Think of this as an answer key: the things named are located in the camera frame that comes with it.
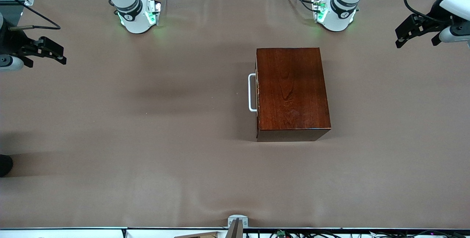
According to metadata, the black left arm base cable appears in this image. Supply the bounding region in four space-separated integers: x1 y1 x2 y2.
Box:
281 0 320 14

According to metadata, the grey metal camera bracket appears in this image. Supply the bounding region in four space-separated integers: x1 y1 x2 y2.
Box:
225 214 249 238

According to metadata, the black round object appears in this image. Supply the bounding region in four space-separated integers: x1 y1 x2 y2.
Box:
0 155 14 178

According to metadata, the dark wooden cabinet box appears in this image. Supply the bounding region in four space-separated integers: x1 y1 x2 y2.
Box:
256 47 332 142

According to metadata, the brown cardboard piece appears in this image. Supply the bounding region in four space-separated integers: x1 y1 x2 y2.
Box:
174 231 221 238

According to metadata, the brown table cloth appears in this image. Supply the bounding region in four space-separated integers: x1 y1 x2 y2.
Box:
0 0 470 229

